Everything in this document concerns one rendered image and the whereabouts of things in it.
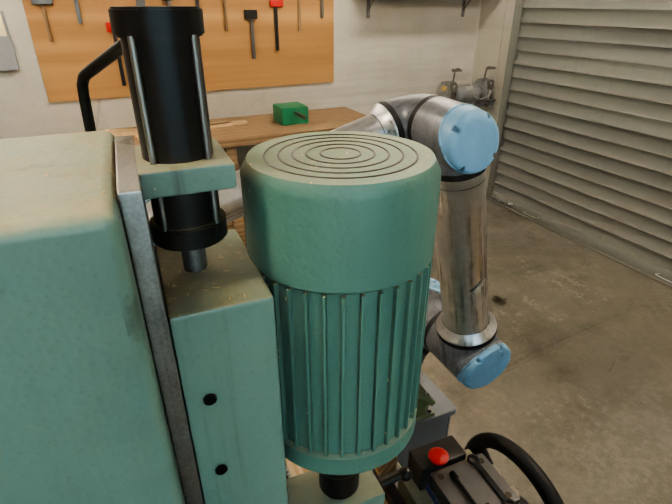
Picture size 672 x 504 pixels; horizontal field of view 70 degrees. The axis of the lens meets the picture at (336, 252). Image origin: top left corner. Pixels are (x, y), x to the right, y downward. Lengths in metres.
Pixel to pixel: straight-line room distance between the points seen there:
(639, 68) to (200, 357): 3.54
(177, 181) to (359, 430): 0.28
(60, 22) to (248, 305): 3.32
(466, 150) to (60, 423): 0.76
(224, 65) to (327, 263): 3.42
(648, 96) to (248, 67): 2.65
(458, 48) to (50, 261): 4.51
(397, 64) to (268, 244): 4.00
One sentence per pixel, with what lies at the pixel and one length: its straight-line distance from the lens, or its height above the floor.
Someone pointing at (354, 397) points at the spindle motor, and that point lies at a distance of 0.46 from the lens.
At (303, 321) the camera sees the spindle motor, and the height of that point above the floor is 1.38.
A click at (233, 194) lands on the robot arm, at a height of 1.30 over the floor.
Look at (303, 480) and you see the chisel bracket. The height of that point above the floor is 1.07.
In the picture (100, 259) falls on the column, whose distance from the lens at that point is 0.30.
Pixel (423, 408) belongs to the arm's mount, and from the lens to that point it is 1.47.
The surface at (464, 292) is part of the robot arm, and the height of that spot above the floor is 1.03.
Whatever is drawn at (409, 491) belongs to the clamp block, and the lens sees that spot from 0.83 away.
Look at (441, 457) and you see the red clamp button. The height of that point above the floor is 1.02.
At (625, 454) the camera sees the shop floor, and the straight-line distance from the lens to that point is 2.41.
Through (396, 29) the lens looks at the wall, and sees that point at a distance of 4.32.
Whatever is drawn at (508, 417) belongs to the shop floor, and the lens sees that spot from 2.36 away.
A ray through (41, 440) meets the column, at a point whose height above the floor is 1.38.
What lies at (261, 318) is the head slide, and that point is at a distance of 0.39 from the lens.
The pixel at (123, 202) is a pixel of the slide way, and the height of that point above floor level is 1.51.
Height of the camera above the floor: 1.62
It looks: 28 degrees down
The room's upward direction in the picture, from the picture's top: straight up
